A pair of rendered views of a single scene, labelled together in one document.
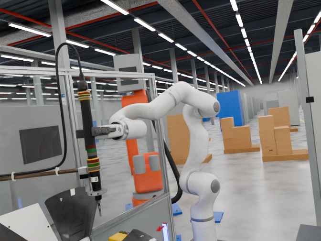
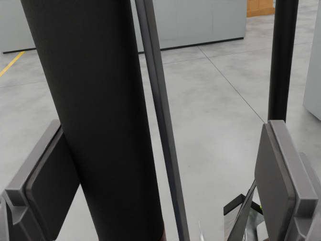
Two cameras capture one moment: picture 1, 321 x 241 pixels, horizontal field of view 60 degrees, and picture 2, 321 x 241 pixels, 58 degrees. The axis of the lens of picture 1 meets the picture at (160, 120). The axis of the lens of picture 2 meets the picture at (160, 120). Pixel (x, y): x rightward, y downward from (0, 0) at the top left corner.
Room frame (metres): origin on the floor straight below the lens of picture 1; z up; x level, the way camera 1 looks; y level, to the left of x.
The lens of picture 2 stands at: (1.10, 0.24, 1.73)
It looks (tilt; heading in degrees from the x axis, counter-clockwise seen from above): 30 degrees down; 155
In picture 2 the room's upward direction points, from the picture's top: 7 degrees counter-clockwise
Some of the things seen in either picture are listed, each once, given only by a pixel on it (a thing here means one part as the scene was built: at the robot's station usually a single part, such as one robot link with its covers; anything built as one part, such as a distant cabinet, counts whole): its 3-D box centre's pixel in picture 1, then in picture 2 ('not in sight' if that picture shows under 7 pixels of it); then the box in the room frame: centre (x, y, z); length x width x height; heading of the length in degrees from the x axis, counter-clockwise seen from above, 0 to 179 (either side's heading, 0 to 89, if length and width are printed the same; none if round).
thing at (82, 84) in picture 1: (90, 136); not in sight; (1.00, 0.26, 1.64); 0.04 x 0.04 x 0.46
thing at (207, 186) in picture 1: (204, 195); not in sight; (1.41, -0.17, 1.25); 0.19 x 0.12 x 0.24; 38
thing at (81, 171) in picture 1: (92, 180); not in sight; (1.00, 0.27, 1.49); 0.09 x 0.07 x 0.10; 87
